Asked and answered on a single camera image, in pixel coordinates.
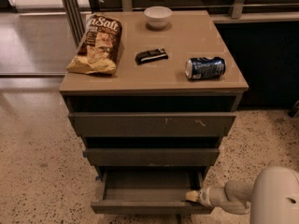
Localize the grey bottom drawer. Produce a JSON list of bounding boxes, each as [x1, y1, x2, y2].
[[91, 170, 212, 215]]

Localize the grey top drawer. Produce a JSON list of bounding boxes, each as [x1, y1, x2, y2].
[[68, 112, 235, 137]]

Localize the grey middle drawer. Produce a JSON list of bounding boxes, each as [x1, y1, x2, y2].
[[83, 148, 220, 167]]

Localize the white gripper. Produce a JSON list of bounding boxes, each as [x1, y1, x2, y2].
[[185, 187, 225, 207]]

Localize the black snack bar wrapper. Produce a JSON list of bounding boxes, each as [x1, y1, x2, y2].
[[135, 49, 168, 65]]

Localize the blue soda can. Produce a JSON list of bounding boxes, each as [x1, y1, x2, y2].
[[185, 57, 226, 80]]

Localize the grey drawer cabinet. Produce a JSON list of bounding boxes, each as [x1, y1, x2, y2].
[[60, 11, 248, 180]]

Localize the grey drawer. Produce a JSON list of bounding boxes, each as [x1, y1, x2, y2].
[[91, 170, 212, 215], [83, 148, 220, 167], [68, 112, 235, 137]]

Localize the metal railing frame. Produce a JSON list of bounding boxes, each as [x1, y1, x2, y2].
[[63, 0, 299, 40]]

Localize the sea salt chips bag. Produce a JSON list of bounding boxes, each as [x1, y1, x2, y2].
[[66, 13, 122, 75]]

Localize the white ceramic bowl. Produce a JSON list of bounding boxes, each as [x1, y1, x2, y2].
[[144, 7, 172, 29]]

